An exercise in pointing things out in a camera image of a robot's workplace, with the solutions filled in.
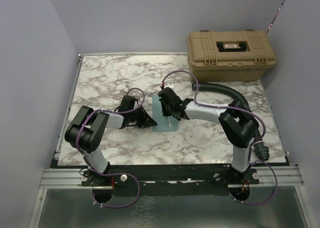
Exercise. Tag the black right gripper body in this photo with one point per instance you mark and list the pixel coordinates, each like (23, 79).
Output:
(166, 110)

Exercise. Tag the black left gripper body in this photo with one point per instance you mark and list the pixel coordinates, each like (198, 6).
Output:
(137, 116)

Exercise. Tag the light blue paper envelope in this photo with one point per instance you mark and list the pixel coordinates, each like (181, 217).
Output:
(162, 122)

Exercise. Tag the beige paper letter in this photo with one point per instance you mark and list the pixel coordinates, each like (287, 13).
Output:
(169, 122)

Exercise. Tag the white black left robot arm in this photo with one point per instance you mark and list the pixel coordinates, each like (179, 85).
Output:
(86, 130)

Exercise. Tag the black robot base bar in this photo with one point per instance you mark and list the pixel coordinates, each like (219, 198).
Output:
(167, 180)

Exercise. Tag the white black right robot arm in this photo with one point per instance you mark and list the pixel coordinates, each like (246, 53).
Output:
(238, 124)

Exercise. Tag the tan plastic tool case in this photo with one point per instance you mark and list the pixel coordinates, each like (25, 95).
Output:
(229, 56)

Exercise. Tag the aluminium rail frame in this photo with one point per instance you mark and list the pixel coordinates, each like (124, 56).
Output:
(102, 78)

